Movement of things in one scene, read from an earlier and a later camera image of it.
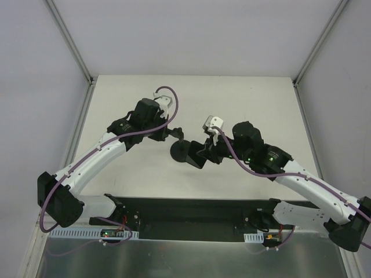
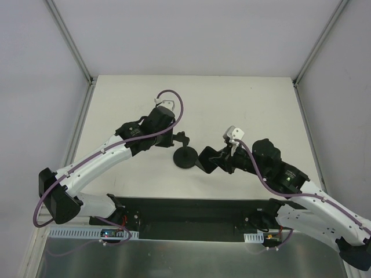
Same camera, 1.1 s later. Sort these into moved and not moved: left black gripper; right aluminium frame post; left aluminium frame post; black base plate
Moved: left black gripper
Not moved: left aluminium frame post; right aluminium frame post; black base plate
